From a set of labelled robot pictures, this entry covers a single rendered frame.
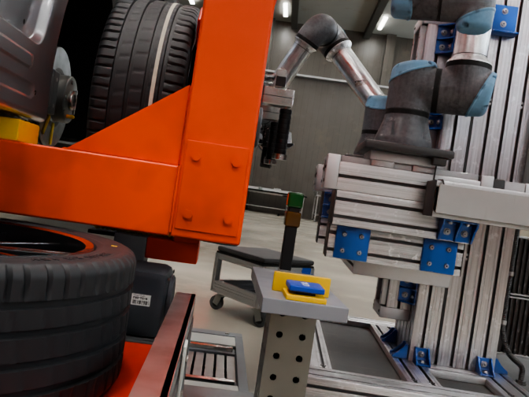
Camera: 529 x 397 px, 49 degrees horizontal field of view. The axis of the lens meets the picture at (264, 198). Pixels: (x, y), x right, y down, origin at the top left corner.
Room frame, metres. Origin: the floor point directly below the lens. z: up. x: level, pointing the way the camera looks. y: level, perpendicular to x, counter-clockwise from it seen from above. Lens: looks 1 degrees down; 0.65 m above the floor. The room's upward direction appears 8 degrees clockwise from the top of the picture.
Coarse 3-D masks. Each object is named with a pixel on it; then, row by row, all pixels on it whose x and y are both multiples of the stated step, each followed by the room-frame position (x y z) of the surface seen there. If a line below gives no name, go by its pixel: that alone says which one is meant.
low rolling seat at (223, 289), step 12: (216, 252) 3.06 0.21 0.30; (228, 252) 2.98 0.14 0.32; (240, 252) 2.91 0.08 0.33; (252, 252) 2.93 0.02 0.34; (264, 252) 3.03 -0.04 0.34; (276, 252) 3.12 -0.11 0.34; (216, 264) 3.04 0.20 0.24; (240, 264) 2.89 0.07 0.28; (252, 264) 2.82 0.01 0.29; (264, 264) 2.77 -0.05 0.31; (276, 264) 2.83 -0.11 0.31; (300, 264) 2.92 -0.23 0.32; (312, 264) 2.97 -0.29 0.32; (216, 276) 3.05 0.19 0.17; (216, 288) 3.02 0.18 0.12; (228, 288) 2.94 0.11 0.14; (240, 288) 2.90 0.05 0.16; (252, 288) 3.22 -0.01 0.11; (216, 300) 3.05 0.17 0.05; (240, 300) 2.86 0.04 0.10; (252, 300) 2.79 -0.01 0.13
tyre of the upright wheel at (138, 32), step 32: (128, 0) 1.63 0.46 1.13; (128, 32) 1.53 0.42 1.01; (160, 32) 1.54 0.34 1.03; (192, 32) 1.58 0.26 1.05; (96, 64) 1.50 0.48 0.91; (128, 64) 1.50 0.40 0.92; (160, 64) 1.50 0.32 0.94; (96, 96) 1.48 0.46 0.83; (128, 96) 1.49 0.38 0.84; (160, 96) 1.50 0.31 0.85; (96, 128) 1.50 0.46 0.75
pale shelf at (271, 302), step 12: (252, 276) 1.48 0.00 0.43; (264, 276) 1.38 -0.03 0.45; (264, 288) 1.21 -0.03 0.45; (264, 300) 1.11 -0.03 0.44; (276, 300) 1.11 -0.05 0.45; (288, 300) 1.11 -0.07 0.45; (336, 300) 1.19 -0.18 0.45; (264, 312) 1.11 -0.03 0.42; (276, 312) 1.11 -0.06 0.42; (288, 312) 1.11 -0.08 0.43; (300, 312) 1.11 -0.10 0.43; (312, 312) 1.11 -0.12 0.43; (324, 312) 1.11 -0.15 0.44; (336, 312) 1.12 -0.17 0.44; (348, 312) 1.12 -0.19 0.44
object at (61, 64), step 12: (60, 48) 1.82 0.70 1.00; (60, 60) 1.84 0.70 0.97; (60, 72) 1.85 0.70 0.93; (60, 84) 1.79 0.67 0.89; (72, 84) 1.84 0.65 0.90; (60, 96) 1.78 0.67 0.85; (60, 108) 1.79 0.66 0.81; (60, 120) 1.83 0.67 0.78; (48, 132) 1.82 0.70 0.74; (60, 132) 1.95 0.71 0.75; (48, 144) 1.84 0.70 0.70
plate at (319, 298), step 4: (284, 288) 1.18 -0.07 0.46; (288, 288) 1.19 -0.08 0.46; (284, 292) 1.15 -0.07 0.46; (288, 292) 1.14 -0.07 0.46; (292, 292) 1.15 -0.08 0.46; (284, 296) 1.14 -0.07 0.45; (288, 296) 1.11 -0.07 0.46; (292, 296) 1.12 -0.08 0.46; (296, 296) 1.12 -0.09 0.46; (300, 296) 1.12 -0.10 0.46; (304, 296) 1.12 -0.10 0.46; (308, 296) 1.13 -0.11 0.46; (312, 296) 1.13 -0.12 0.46; (316, 296) 1.14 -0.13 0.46; (320, 296) 1.15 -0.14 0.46; (296, 300) 1.12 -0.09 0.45; (300, 300) 1.12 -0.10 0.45; (304, 300) 1.12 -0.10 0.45; (308, 300) 1.12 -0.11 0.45; (312, 300) 1.12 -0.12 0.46; (316, 300) 1.12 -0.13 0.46; (320, 300) 1.12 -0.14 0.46; (324, 300) 1.12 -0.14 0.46; (324, 304) 1.12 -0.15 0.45
